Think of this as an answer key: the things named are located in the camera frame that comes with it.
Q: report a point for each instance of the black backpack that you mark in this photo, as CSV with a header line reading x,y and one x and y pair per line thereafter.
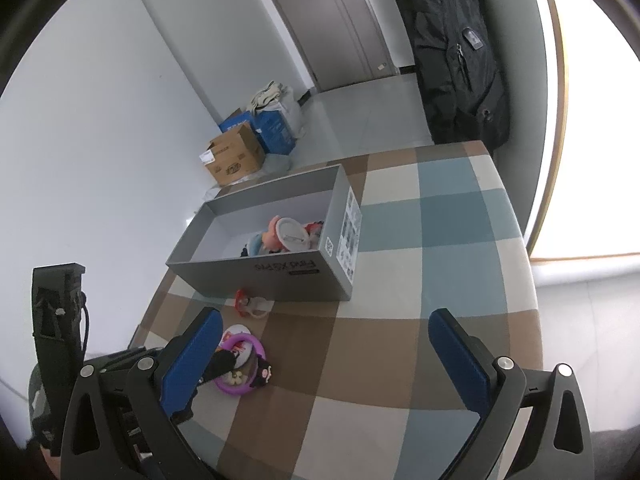
x,y
450,60

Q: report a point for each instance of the red white charm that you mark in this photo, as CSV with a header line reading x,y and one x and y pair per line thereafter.
x,y
250,305

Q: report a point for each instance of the clear plastic bag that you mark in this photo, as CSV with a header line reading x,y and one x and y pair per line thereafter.
x,y
277,164

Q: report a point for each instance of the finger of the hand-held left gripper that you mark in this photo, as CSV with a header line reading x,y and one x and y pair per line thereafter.
x,y
220,362

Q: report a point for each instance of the pink figure charm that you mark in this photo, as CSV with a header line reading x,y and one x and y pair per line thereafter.
x,y
272,235

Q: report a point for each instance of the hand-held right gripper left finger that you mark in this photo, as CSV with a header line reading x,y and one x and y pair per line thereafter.
x,y
190,360

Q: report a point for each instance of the gold framed mirror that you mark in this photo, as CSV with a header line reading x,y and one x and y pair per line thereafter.
x,y
595,110

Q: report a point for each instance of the brown cardboard box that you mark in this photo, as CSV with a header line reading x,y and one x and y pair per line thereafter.
x,y
235,157

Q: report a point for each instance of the white round badge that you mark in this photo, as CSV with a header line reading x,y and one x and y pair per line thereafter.
x,y
235,334

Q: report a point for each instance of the grey cardboard box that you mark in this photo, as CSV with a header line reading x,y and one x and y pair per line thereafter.
x,y
280,275

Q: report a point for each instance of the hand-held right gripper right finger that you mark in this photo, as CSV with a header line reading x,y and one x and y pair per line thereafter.
x,y
460,360

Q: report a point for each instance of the black figure charm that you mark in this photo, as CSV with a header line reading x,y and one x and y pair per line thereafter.
x,y
262,374

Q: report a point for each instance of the blue cardboard box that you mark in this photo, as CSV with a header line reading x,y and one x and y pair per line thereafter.
x,y
272,130

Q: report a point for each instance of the white round disc charm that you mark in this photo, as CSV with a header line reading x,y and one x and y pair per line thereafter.
x,y
295,234

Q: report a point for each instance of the grey door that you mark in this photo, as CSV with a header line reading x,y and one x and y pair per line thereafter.
x,y
325,20

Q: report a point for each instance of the white bag with cloth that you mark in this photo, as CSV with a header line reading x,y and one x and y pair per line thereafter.
x,y
280,102

